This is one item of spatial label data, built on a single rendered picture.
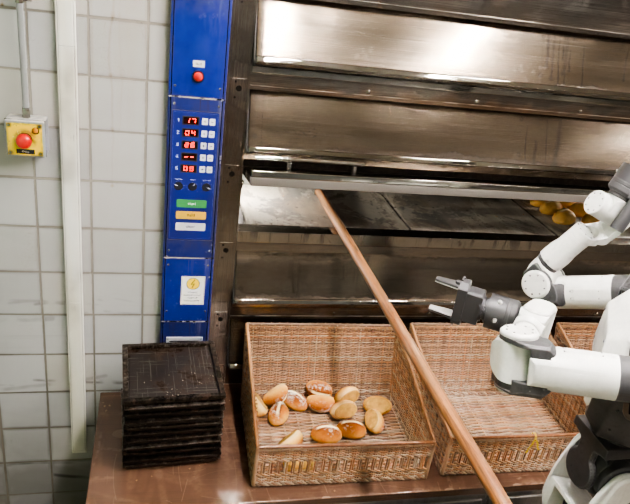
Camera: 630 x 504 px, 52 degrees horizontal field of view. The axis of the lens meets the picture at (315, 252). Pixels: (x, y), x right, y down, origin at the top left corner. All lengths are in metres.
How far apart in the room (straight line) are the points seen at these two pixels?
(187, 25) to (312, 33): 0.35
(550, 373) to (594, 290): 0.51
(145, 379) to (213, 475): 0.35
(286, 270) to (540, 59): 1.05
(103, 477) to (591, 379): 1.36
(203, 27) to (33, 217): 0.75
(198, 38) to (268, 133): 0.34
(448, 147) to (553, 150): 0.38
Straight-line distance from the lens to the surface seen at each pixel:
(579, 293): 1.83
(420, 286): 2.33
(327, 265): 2.21
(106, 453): 2.13
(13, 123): 1.92
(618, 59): 2.38
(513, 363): 1.38
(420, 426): 2.18
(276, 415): 2.19
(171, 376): 2.00
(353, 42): 1.97
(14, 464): 2.63
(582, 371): 1.36
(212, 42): 1.88
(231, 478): 2.05
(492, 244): 2.37
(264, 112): 1.97
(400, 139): 2.08
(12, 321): 2.27
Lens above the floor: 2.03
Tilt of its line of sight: 25 degrees down
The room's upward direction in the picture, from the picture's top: 8 degrees clockwise
